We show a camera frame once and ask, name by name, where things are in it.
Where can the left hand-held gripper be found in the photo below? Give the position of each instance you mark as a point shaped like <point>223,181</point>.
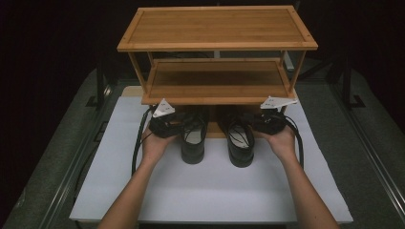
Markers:
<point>165,125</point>

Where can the white table mat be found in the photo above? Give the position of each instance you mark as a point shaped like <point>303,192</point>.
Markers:
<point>216,191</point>

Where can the person's right hand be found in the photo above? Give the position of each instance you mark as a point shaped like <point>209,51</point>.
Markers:
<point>280,143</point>

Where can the wooden three-tier shoe rack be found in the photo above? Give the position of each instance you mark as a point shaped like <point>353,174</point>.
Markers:
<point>216,28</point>

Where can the black leather shoe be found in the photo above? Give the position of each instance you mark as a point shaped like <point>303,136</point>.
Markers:
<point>193,149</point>
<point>241,152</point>

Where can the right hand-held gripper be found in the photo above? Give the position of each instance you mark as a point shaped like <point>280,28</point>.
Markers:
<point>270,122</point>

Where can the person's left hand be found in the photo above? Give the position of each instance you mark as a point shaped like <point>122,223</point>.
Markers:
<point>156,146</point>

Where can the black metal stand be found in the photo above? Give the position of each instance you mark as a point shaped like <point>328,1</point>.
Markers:
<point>348,86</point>
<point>100,86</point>

